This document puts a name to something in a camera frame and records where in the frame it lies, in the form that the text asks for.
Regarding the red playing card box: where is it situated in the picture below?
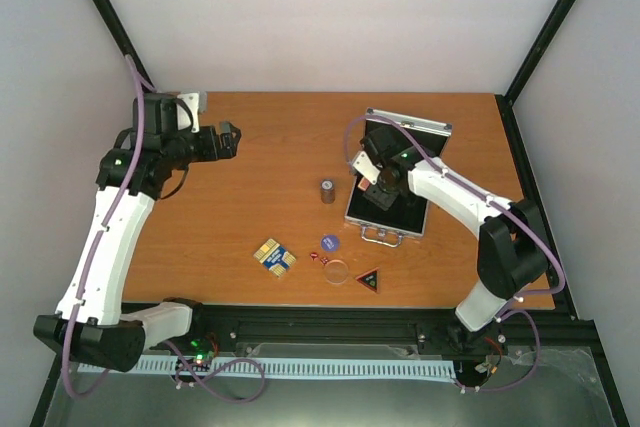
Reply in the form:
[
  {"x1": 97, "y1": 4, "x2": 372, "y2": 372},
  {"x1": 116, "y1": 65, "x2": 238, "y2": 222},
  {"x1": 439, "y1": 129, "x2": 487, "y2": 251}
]
[{"x1": 356, "y1": 176, "x2": 375, "y2": 192}]

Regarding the aluminium poker case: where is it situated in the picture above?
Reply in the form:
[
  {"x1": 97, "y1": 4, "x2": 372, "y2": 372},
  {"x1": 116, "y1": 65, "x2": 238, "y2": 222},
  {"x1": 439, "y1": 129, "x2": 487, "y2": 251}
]
[{"x1": 345, "y1": 108, "x2": 452, "y2": 248}]

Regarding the brown poker chip stack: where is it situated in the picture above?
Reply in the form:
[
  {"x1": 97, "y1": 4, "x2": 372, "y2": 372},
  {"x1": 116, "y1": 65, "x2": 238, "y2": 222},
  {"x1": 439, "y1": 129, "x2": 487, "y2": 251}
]
[{"x1": 320, "y1": 179, "x2": 335, "y2": 204}]

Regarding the purple round dealer chip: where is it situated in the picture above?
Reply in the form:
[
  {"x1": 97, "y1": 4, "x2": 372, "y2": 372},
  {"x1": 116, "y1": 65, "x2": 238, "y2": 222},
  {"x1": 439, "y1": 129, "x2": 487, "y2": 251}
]
[{"x1": 321, "y1": 234, "x2": 341, "y2": 252}]

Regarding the blue Texas Hold'em card box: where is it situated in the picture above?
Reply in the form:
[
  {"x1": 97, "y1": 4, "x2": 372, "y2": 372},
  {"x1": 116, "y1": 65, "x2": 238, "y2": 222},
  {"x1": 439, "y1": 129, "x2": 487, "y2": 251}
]
[{"x1": 253, "y1": 238, "x2": 296, "y2": 278}]

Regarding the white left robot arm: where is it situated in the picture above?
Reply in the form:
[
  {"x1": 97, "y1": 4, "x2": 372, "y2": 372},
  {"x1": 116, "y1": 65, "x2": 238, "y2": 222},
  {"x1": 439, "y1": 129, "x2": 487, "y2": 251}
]
[{"x1": 33, "y1": 92, "x2": 241, "y2": 372}]

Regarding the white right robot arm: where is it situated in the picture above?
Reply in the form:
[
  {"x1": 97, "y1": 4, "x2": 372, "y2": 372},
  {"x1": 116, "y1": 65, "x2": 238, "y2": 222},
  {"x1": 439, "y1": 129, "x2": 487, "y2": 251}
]
[{"x1": 352, "y1": 127, "x2": 550, "y2": 332}]

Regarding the black triangular button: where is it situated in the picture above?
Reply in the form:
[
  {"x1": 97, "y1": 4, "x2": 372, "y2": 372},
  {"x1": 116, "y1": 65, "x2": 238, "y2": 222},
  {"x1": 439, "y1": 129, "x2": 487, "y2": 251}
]
[{"x1": 355, "y1": 269, "x2": 379, "y2": 293}]

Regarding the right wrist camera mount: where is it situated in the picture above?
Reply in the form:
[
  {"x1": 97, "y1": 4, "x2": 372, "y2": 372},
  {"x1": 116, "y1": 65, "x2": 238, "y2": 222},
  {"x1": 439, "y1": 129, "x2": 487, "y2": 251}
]
[{"x1": 349, "y1": 150, "x2": 380, "y2": 185}]

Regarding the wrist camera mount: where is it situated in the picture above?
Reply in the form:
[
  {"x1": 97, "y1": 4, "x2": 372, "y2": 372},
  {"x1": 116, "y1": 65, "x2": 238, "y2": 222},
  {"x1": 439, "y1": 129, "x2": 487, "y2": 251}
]
[
  {"x1": 177, "y1": 92, "x2": 207, "y2": 133},
  {"x1": 349, "y1": 150, "x2": 380, "y2": 185}
]

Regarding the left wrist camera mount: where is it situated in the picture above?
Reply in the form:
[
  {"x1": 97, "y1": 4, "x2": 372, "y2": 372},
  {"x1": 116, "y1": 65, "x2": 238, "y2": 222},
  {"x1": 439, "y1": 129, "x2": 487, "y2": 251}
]
[{"x1": 177, "y1": 92, "x2": 207, "y2": 133}]

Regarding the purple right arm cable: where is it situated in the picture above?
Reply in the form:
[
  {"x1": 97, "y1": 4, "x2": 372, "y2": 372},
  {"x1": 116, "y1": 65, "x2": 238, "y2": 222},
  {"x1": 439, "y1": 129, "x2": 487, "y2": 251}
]
[{"x1": 342, "y1": 115, "x2": 567, "y2": 393}]

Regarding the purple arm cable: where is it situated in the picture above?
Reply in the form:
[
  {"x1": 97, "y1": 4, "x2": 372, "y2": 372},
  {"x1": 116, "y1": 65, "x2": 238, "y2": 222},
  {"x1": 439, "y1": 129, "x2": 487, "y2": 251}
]
[
  {"x1": 62, "y1": 54, "x2": 166, "y2": 398},
  {"x1": 342, "y1": 115, "x2": 567, "y2": 393}
]

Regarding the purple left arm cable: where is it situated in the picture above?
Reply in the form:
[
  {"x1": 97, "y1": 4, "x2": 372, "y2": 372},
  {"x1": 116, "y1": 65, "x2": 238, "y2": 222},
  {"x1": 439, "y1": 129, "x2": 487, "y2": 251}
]
[{"x1": 62, "y1": 54, "x2": 166, "y2": 398}]

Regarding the light blue cable duct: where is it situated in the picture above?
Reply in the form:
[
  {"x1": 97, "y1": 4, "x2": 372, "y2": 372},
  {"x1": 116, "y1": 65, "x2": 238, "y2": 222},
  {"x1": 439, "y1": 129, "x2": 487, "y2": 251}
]
[{"x1": 78, "y1": 354, "x2": 457, "y2": 384}]

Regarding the black aluminium frame rail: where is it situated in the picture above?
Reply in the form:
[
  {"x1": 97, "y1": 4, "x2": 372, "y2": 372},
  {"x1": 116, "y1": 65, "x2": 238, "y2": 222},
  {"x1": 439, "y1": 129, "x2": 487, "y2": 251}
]
[{"x1": 505, "y1": 0, "x2": 639, "y2": 426}]

